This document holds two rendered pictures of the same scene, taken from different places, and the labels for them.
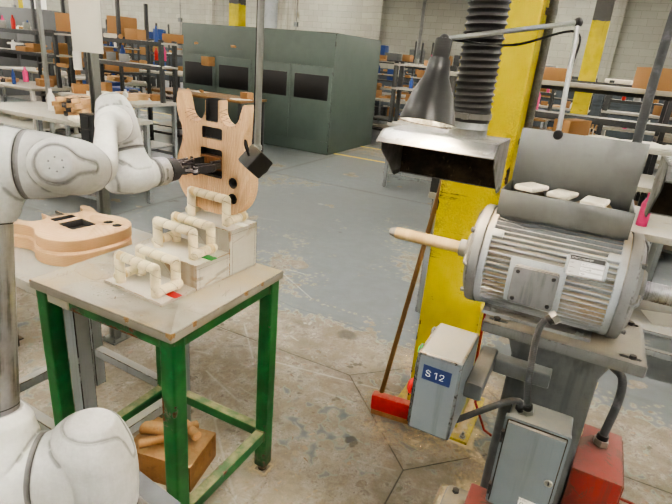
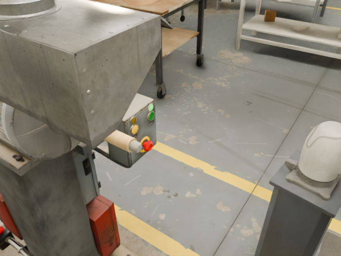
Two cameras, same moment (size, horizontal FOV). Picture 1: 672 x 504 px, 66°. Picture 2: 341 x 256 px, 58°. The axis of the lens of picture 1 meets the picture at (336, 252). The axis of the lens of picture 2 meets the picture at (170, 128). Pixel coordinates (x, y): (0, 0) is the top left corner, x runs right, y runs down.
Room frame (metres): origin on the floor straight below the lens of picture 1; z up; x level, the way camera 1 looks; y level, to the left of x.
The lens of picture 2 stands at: (1.85, -0.01, 1.67)
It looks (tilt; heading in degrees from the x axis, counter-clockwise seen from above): 37 degrees down; 189
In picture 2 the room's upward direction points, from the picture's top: straight up
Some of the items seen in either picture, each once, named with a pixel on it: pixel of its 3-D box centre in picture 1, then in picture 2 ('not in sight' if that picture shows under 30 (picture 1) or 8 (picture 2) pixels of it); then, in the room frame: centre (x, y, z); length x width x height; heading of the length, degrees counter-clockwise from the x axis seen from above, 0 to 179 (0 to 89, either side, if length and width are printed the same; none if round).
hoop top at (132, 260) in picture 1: (136, 261); not in sight; (1.48, 0.63, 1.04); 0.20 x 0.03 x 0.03; 61
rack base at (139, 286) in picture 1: (150, 285); not in sight; (1.53, 0.60, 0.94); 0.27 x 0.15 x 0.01; 62
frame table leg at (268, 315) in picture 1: (265, 380); not in sight; (1.74, 0.24, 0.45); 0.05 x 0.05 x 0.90; 64
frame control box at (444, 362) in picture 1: (472, 394); (113, 132); (1.00, -0.35, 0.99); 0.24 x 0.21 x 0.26; 64
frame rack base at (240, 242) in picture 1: (215, 240); not in sight; (1.79, 0.45, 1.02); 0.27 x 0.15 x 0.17; 62
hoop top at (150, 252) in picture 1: (157, 254); not in sight; (1.56, 0.59, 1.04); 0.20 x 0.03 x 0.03; 61
